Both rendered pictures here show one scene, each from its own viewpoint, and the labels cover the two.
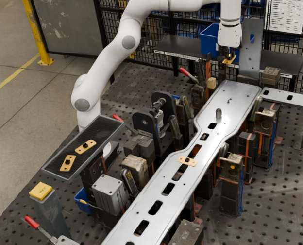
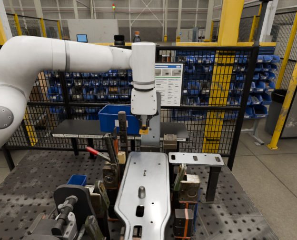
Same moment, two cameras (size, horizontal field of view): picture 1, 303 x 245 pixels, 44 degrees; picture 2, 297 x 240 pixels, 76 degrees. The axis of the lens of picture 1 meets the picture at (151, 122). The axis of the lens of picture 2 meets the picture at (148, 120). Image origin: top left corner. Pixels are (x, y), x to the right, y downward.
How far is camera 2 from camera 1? 1.02 m
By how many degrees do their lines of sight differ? 30
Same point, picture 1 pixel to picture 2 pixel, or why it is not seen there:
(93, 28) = not seen: outside the picture
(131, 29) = (4, 96)
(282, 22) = (164, 98)
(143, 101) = (45, 187)
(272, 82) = (173, 146)
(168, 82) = (70, 162)
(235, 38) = (152, 104)
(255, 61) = (155, 130)
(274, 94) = (181, 157)
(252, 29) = not seen: hidden behind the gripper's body
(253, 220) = not seen: outside the picture
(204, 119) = (128, 204)
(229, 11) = (145, 72)
